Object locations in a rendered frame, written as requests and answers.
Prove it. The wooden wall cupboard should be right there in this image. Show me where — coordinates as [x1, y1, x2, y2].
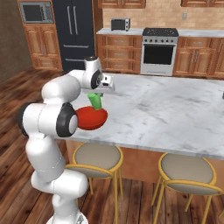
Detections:
[180, 0, 224, 8]
[97, 0, 147, 10]

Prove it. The red bowl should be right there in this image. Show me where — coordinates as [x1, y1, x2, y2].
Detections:
[74, 105, 109, 131]

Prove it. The silver oven with black hob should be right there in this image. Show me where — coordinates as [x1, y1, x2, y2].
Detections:
[139, 27, 179, 78]

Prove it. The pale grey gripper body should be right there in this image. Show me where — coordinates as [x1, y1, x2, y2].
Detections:
[82, 84, 116, 95]

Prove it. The wooden kitchen island base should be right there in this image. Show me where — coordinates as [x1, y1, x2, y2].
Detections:
[65, 139, 224, 193]

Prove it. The green cup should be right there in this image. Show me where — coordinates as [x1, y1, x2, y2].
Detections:
[87, 93, 103, 110]

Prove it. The wooden tall cupboard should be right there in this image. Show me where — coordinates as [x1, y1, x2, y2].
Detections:
[17, 0, 64, 72]

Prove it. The wooden base cupboard run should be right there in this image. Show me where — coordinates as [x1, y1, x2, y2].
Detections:
[172, 36, 224, 81]

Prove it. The silver toaster oven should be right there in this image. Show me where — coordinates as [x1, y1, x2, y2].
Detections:
[110, 17, 131, 32]

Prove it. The wooden drawer cupboard run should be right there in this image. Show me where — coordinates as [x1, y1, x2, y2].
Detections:
[96, 33, 144, 74]

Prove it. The black fridge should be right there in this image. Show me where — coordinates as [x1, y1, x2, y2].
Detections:
[52, 0, 96, 73]

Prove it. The yellow stool with beige seat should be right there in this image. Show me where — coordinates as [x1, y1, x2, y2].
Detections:
[64, 142, 125, 224]
[150, 151, 224, 224]

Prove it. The grey microwave oven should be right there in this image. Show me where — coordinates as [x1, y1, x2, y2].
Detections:
[18, 1, 55, 25]

